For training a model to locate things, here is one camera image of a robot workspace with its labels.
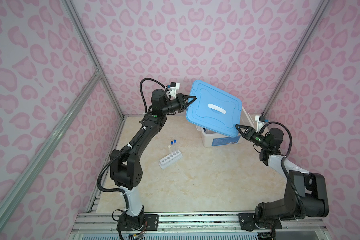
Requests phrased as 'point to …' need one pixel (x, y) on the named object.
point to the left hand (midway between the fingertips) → (198, 96)
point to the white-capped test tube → (169, 146)
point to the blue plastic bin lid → (214, 109)
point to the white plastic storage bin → (209, 137)
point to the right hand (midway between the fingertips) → (238, 127)
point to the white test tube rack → (170, 159)
